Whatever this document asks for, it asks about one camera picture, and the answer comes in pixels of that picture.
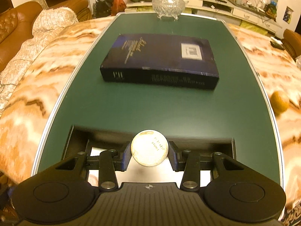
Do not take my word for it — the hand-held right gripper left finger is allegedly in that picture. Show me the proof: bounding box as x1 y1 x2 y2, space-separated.
55 141 131 192

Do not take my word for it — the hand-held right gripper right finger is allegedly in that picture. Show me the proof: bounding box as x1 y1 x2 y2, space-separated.
169 141 245 192

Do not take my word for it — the round white tin can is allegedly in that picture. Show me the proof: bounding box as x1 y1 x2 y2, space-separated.
131 129 169 167

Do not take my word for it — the black storage box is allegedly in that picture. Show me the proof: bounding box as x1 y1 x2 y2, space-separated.
63 124 236 184

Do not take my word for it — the green desktop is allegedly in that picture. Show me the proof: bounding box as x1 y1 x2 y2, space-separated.
31 12 287 195

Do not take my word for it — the thick dark blue book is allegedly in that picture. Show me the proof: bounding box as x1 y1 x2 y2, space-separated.
100 34 220 90

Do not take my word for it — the orange marbled table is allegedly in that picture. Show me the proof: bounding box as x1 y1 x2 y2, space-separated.
0 16 301 184

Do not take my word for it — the orange fruit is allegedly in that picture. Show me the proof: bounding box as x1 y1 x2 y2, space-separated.
270 91 290 112

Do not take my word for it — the red plastic bag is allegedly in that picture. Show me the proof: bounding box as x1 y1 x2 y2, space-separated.
111 0 127 17

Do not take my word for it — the black mesh waste bin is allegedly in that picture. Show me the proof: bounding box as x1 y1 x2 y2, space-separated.
93 0 116 18

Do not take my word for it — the lidded crystal glass candy bowl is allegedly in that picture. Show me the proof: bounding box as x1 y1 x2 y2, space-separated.
152 0 185 21

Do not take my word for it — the beige quilted sofa cover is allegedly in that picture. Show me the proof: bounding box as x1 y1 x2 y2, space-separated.
0 7 79 117

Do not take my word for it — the white tv cabinet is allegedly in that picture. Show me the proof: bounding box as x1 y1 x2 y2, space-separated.
124 0 283 36

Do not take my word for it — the brown leather chair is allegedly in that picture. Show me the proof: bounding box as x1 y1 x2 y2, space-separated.
282 29 301 60

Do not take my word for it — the brown leather sofa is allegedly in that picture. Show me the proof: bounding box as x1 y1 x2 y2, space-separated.
0 0 93 72

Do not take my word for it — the blue wall poster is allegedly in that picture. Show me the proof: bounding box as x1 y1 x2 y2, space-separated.
285 6 294 24

